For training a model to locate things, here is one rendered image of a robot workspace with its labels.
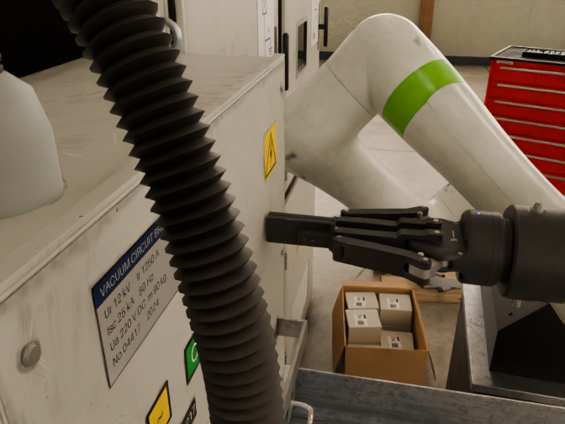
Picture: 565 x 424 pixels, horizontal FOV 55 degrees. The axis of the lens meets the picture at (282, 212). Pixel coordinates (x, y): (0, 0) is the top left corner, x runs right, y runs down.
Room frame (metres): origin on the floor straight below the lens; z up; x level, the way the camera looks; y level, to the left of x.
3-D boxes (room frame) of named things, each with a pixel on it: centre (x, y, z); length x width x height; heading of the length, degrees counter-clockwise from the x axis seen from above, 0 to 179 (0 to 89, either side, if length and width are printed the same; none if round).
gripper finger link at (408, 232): (0.48, -0.10, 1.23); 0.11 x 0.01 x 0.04; 79
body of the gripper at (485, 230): (0.48, -0.17, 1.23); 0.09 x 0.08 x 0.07; 78
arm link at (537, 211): (0.46, -0.24, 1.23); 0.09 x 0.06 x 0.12; 168
